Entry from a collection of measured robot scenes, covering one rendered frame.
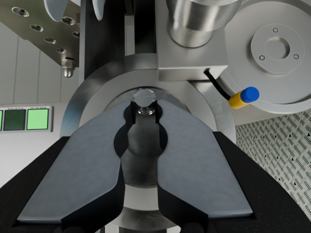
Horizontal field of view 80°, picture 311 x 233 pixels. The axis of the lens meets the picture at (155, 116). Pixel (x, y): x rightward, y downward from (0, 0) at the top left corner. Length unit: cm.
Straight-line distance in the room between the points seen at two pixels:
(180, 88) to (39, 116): 46
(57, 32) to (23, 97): 163
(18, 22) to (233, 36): 38
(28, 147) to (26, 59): 163
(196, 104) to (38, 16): 34
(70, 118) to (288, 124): 26
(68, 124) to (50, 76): 184
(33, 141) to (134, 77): 45
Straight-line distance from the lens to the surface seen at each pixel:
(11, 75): 217
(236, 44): 20
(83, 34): 21
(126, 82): 16
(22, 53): 220
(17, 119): 60
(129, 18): 61
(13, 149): 61
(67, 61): 56
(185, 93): 16
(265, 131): 34
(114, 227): 54
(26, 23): 45
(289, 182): 31
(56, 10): 21
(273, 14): 23
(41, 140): 57
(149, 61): 17
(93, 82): 17
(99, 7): 20
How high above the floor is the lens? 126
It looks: 8 degrees down
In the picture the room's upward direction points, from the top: 178 degrees clockwise
